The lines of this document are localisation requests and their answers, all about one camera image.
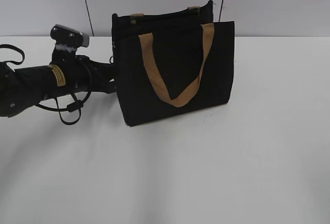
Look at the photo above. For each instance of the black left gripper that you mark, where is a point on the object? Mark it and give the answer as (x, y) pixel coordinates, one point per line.
(78, 73)

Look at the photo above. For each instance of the black tote bag tan handles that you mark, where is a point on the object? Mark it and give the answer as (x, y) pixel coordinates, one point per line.
(171, 64)

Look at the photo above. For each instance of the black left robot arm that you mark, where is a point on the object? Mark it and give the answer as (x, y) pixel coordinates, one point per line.
(23, 88)

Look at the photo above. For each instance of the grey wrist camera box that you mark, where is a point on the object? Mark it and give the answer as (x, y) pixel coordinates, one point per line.
(68, 39)

